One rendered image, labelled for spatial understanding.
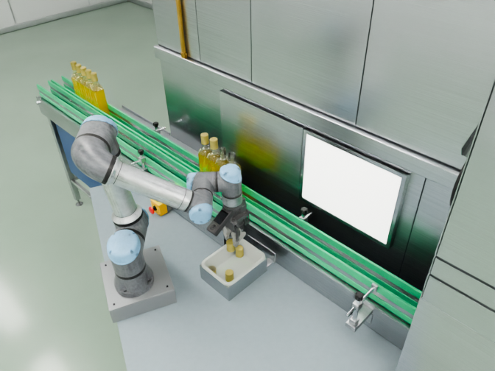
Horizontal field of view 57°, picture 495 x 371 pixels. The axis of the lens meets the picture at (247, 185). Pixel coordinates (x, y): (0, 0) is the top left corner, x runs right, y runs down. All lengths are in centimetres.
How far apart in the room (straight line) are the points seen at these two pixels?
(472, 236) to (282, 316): 91
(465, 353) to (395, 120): 70
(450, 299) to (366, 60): 74
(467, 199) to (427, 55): 50
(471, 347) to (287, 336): 68
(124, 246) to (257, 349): 60
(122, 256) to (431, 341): 102
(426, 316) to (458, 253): 25
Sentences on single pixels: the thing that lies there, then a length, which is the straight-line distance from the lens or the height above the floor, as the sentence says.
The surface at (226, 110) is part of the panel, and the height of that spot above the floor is 124.
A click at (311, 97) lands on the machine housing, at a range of 169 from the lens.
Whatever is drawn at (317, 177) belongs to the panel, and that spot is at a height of 114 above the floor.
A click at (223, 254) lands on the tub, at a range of 193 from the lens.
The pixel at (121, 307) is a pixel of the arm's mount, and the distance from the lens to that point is 181.
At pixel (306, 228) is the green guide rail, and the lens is 185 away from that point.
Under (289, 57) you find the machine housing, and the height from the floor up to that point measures 156.
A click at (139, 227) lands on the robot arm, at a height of 104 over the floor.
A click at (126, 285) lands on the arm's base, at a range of 179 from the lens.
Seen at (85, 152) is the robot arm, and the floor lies 145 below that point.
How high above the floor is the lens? 221
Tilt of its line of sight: 38 degrees down
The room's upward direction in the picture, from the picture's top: 1 degrees counter-clockwise
